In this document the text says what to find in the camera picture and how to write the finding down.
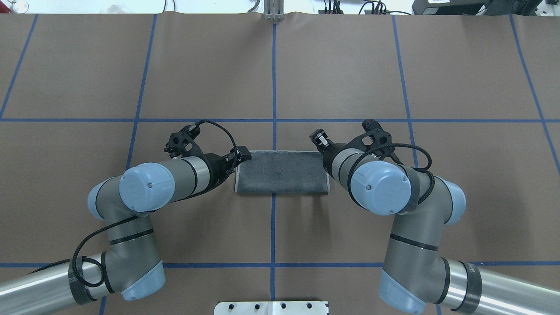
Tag aluminium frame post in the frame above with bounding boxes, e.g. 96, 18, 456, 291
261, 0, 285, 21

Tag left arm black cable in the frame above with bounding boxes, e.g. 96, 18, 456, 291
26, 119, 239, 289

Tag pink and grey towel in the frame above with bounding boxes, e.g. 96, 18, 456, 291
234, 150, 330, 195

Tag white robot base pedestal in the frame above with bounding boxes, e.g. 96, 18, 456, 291
213, 301, 330, 315

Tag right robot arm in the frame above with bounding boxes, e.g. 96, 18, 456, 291
309, 127, 560, 315

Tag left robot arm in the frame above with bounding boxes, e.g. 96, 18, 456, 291
1, 146, 252, 315

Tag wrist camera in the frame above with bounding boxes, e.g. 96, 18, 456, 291
163, 123, 204, 159
344, 119, 401, 164

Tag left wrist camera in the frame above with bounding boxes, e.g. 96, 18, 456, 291
163, 123, 204, 159

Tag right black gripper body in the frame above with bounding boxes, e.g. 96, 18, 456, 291
309, 128, 346, 160

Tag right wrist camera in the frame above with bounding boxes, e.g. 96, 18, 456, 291
344, 119, 401, 164

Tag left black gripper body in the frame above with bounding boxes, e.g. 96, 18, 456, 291
206, 149, 245, 187

